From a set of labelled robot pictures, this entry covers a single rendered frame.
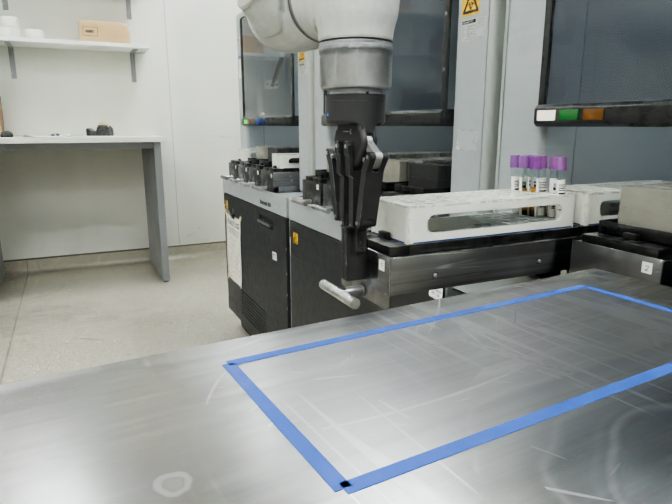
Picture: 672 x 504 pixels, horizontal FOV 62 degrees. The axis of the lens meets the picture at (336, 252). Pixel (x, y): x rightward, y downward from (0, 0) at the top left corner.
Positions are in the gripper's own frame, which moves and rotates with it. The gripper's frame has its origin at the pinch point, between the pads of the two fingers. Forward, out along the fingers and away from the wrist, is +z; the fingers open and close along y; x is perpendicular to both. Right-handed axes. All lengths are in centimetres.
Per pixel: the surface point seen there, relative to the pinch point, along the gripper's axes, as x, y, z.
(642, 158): -65, 8, -10
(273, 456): 25.7, -42.1, -1.9
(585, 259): -30.3, -10.9, 1.6
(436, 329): 9.9, -32.2, -2.0
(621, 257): -30.3, -16.4, 0.1
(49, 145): 42, 288, -6
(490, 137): -40.1, 21.4, -14.3
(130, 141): 0, 280, -8
